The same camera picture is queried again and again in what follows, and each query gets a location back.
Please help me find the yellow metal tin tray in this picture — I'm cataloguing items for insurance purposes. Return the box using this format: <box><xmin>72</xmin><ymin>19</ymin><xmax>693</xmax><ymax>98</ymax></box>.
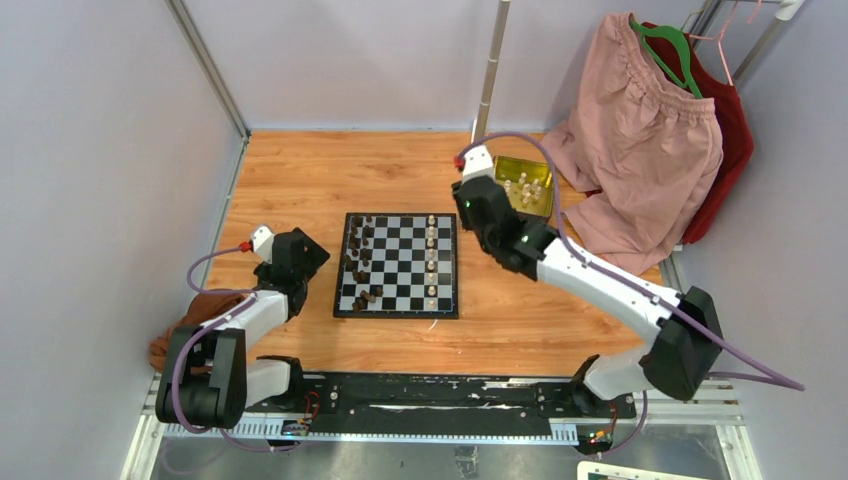
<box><xmin>494</xmin><ymin>155</ymin><xmax>554</xmax><ymax>220</ymax></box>

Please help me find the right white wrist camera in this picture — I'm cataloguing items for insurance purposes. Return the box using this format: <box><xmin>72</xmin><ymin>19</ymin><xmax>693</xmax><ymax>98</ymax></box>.
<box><xmin>454</xmin><ymin>145</ymin><xmax>495</xmax><ymax>183</ymax></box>

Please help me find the brown crumpled cloth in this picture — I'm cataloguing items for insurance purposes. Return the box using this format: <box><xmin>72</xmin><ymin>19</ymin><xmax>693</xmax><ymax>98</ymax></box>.
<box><xmin>148</xmin><ymin>289</ymin><xmax>246</xmax><ymax>374</ymax></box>

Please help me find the pink wire hanger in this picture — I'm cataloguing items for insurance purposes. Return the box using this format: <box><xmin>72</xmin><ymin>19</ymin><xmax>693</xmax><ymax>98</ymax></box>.
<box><xmin>682</xmin><ymin>1</ymin><xmax>764</xmax><ymax>87</ymax></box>

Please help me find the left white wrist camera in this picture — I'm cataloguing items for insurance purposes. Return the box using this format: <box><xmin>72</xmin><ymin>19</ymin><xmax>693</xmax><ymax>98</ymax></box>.
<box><xmin>239</xmin><ymin>224</ymin><xmax>275</xmax><ymax>263</ymax></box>

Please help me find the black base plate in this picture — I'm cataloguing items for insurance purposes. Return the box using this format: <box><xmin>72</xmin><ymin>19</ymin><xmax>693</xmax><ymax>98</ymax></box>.
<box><xmin>241</xmin><ymin>371</ymin><xmax>638</xmax><ymax>439</ymax></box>

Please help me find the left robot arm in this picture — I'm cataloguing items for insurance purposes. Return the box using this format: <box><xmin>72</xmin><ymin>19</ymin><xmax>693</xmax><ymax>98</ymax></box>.
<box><xmin>155</xmin><ymin>225</ymin><xmax>330</xmax><ymax>433</ymax></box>

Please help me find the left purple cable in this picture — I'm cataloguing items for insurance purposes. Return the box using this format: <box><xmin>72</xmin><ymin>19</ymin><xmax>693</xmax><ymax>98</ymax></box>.
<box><xmin>169</xmin><ymin>247</ymin><xmax>313</xmax><ymax>454</ymax></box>

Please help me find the black white chess board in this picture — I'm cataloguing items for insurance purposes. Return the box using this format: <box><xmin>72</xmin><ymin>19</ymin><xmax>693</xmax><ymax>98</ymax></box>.
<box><xmin>333</xmin><ymin>212</ymin><xmax>460</xmax><ymax>320</ymax></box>

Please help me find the green clothes hanger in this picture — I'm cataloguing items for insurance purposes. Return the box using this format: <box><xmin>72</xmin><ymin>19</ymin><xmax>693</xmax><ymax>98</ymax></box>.
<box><xmin>629</xmin><ymin>18</ymin><xmax>704</xmax><ymax>101</ymax></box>

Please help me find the silver rack pole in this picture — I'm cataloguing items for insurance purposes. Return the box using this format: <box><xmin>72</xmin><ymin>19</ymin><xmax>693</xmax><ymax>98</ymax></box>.
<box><xmin>471</xmin><ymin>0</ymin><xmax>511</xmax><ymax>142</ymax></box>

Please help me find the pink hanging garment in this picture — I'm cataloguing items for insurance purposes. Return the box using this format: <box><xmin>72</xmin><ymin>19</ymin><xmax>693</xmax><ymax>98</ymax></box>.
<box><xmin>541</xmin><ymin>13</ymin><xmax>723</xmax><ymax>275</ymax></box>

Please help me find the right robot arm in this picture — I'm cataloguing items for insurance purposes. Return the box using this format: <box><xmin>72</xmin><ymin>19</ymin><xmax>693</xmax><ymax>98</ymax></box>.
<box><xmin>451</xmin><ymin>176</ymin><xmax>723</xmax><ymax>418</ymax></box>

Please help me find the red hanging garment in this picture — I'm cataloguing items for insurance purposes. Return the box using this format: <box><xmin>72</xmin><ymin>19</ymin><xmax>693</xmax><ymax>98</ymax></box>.
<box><xmin>682</xmin><ymin>47</ymin><xmax>754</xmax><ymax>244</ymax></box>

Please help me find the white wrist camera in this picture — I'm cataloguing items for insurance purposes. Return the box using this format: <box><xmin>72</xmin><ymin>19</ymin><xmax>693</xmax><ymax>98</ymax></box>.
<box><xmin>454</xmin><ymin>145</ymin><xmax>495</xmax><ymax>183</ymax></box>
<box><xmin>239</xmin><ymin>224</ymin><xmax>275</xmax><ymax>263</ymax></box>

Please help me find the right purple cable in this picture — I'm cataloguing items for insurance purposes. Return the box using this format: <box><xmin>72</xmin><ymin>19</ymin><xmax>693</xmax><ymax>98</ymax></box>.
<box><xmin>454</xmin><ymin>131</ymin><xmax>807</xmax><ymax>457</ymax></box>

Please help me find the purple cable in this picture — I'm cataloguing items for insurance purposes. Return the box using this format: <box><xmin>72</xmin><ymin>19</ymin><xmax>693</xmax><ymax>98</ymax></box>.
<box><xmin>454</xmin><ymin>131</ymin><xmax>807</xmax><ymax>457</ymax></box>
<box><xmin>169</xmin><ymin>247</ymin><xmax>313</xmax><ymax>454</ymax></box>

